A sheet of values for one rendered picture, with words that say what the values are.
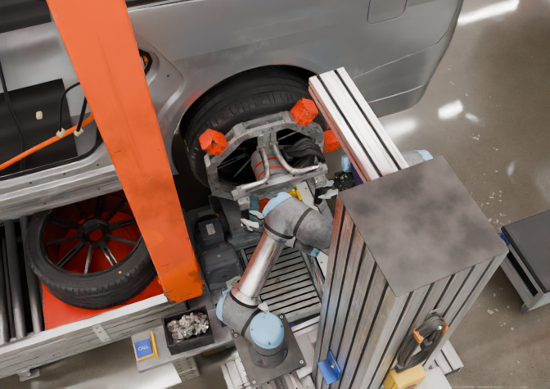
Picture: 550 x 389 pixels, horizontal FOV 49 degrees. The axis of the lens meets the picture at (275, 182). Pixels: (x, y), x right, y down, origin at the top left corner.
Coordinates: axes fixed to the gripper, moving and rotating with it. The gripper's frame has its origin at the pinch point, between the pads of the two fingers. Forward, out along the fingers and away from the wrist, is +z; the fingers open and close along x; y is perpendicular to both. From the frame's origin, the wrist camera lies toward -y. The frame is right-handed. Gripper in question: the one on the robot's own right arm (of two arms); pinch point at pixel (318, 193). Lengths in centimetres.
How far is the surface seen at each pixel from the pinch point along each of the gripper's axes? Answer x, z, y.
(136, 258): -15, 86, -32
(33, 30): -135, 104, 13
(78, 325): 3, 119, -44
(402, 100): -35, -58, 2
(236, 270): -1, 42, -49
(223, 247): -11, 44, -42
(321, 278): 7, -3, -76
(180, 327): 28, 74, -26
